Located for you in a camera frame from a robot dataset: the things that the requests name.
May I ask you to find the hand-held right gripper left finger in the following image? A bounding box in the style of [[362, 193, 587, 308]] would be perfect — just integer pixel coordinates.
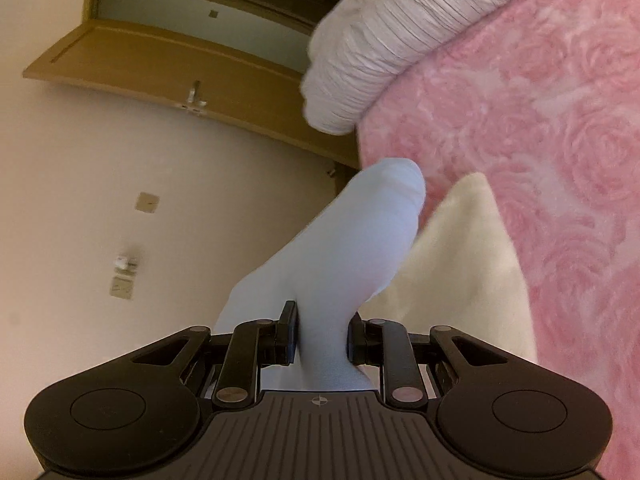
[[131, 300, 301, 409]]

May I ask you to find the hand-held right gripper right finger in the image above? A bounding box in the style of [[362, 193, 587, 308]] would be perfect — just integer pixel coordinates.
[[345, 312, 509, 407]]

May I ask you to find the light blue sweater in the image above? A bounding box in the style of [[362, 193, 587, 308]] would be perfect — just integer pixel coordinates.
[[212, 156, 427, 392]]

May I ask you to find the cream folded cloth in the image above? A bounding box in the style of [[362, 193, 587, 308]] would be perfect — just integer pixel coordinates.
[[365, 172, 539, 367]]

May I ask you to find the white plug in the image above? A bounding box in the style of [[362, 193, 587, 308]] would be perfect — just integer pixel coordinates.
[[114, 245, 140, 277]]

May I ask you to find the pink floral blanket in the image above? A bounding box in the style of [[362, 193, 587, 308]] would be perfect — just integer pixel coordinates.
[[357, 0, 640, 461]]

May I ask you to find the wooden door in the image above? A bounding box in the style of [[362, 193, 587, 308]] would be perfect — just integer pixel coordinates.
[[22, 20, 362, 171]]

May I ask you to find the striped lilac quilt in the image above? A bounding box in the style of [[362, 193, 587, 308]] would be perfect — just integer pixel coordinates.
[[300, 0, 556, 136]]

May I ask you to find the beige wall socket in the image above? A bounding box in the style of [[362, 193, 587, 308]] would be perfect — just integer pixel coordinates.
[[110, 276, 135, 301]]

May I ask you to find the metal door handle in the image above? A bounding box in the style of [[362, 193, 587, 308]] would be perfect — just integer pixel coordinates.
[[181, 81, 209, 117]]

